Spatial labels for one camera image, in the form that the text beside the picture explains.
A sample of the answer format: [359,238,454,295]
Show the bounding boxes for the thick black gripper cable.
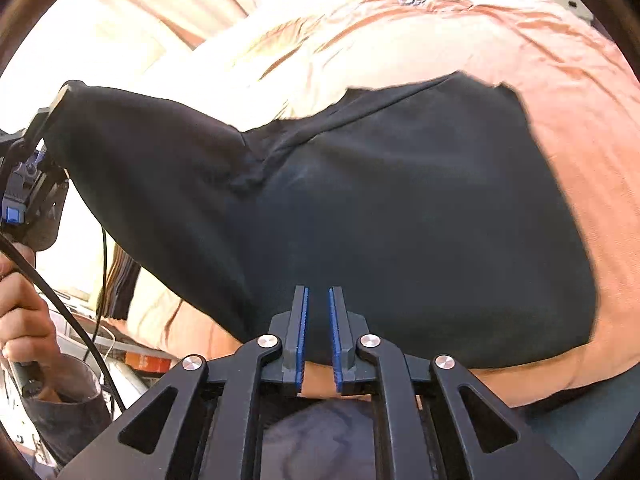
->
[0,235,128,413]

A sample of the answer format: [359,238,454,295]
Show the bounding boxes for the brown folded garment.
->
[97,245,123,318]

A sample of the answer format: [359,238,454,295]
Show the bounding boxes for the person's leg in printed pants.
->
[260,397,381,480]

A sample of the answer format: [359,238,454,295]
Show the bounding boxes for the cream padded headboard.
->
[0,0,211,131]

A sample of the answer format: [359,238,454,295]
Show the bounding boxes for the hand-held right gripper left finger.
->
[57,285,312,480]

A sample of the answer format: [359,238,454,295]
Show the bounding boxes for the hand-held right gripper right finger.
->
[327,285,581,480]

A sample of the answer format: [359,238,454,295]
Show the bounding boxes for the orange blanket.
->
[125,0,640,406]

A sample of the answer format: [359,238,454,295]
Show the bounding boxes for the person's left hand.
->
[0,242,58,376]

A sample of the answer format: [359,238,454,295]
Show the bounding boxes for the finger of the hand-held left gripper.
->
[22,80,86,138]

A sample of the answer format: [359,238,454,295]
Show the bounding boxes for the orange box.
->
[124,350,176,373]

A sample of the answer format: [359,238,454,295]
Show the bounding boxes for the black long-sleeve shirt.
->
[42,71,601,370]

